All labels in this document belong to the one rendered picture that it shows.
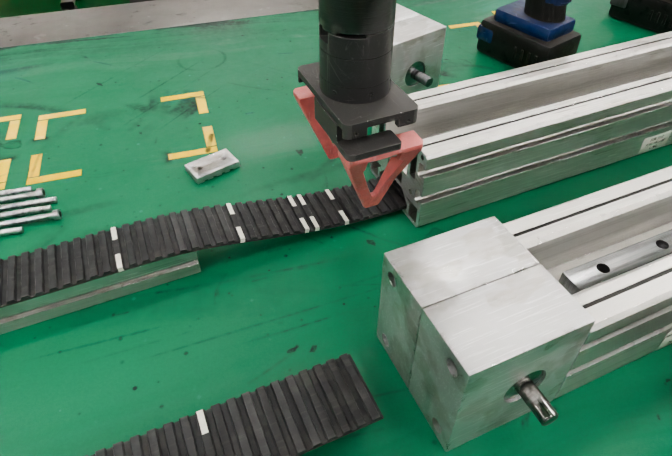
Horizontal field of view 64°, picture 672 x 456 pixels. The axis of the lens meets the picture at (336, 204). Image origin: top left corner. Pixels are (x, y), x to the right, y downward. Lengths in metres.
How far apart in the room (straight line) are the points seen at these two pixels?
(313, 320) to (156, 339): 0.12
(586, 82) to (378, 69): 0.31
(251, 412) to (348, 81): 0.24
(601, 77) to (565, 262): 0.29
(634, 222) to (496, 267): 0.15
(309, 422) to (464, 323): 0.11
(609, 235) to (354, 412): 0.24
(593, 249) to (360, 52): 0.24
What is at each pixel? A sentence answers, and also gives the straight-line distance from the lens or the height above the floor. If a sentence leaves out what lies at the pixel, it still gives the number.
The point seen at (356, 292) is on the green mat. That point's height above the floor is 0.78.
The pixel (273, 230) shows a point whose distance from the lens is 0.48.
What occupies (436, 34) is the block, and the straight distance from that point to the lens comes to 0.66.
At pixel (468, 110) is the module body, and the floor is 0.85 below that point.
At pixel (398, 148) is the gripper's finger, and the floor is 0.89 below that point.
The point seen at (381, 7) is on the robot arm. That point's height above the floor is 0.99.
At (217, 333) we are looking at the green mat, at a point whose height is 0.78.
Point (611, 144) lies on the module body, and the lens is 0.63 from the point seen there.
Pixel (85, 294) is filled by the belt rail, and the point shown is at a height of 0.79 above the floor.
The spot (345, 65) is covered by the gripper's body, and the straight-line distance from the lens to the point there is 0.41.
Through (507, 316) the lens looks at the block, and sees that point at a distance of 0.34.
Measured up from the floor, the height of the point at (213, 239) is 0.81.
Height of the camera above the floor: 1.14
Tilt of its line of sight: 42 degrees down
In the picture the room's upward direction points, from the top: straight up
